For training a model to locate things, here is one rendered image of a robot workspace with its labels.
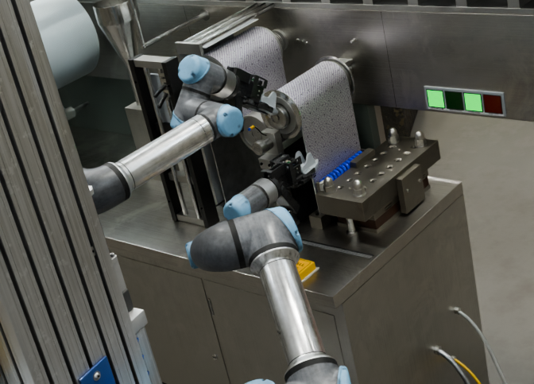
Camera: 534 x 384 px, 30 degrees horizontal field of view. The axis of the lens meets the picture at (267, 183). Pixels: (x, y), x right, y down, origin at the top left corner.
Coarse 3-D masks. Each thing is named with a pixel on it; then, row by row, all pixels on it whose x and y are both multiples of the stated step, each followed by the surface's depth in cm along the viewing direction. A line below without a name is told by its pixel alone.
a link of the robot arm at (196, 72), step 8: (192, 56) 248; (184, 64) 249; (192, 64) 247; (200, 64) 247; (208, 64) 249; (216, 64) 254; (184, 72) 248; (192, 72) 247; (200, 72) 247; (208, 72) 249; (216, 72) 251; (224, 72) 254; (184, 80) 248; (192, 80) 248; (200, 80) 249; (208, 80) 250; (216, 80) 252; (224, 80) 254; (200, 88) 249; (208, 88) 250; (216, 88) 254
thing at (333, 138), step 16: (336, 112) 288; (352, 112) 294; (304, 128) 278; (320, 128) 283; (336, 128) 289; (352, 128) 295; (304, 144) 280; (320, 144) 284; (336, 144) 290; (352, 144) 296; (320, 160) 285; (336, 160) 291; (320, 176) 286
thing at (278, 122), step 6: (276, 108) 276; (282, 108) 275; (276, 114) 277; (282, 114) 275; (288, 114) 276; (270, 120) 279; (276, 120) 278; (282, 120) 276; (288, 120) 276; (276, 126) 279; (282, 126) 277
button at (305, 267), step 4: (300, 260) 270; (304, 260) 269; (296, 264) 268; (300, 264) 268; (304, 264) 267; (308, 264) 267; (312, 264) 267; (300, 268) 266; (304, 268) 266; (308, 268) 266; (312, 268) 267; (300, 272) 264; (304, 272) 265; (308, 272) 266; (300, 276) 264; (304, 276) 265
